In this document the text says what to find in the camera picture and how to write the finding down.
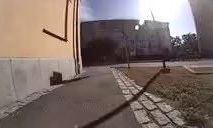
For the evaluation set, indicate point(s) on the thin leaning pole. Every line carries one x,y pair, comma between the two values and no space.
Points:
127,55

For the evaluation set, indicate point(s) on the dark large building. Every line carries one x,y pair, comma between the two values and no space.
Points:
107,40

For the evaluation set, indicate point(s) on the grey asphalt path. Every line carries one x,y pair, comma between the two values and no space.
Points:
84,100

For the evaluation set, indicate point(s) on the dark box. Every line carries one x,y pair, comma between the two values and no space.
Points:
56,78

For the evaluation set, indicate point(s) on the wide cobblestone strip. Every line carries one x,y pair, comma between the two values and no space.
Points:
145,105

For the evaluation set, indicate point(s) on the short pole on stone base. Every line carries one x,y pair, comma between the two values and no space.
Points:
164,65

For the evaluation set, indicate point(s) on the pale road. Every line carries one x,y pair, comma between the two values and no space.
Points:
180,62

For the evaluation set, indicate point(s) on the group of trees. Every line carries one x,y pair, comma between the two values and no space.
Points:
185,45

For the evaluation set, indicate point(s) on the dry grass patch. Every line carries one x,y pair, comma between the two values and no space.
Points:
184,90

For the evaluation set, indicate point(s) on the yellow building with grey base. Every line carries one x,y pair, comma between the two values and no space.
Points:
30,30

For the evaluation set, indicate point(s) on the narrow cobblestone strip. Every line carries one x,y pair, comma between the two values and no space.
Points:
24,100

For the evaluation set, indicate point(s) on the grey building wall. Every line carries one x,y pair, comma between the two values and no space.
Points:
207,26

